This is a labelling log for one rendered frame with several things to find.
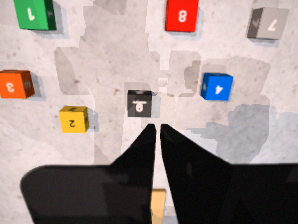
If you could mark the blue block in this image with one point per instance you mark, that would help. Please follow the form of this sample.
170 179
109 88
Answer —
216 86

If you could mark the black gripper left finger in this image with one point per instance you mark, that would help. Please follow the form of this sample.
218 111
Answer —
123 188

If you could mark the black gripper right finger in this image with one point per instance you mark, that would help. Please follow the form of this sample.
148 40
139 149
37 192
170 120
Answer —
205 189

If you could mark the green block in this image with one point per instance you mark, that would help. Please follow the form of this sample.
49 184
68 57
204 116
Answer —
35 15

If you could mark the red block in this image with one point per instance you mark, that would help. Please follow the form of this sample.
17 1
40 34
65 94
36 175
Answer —
181 15

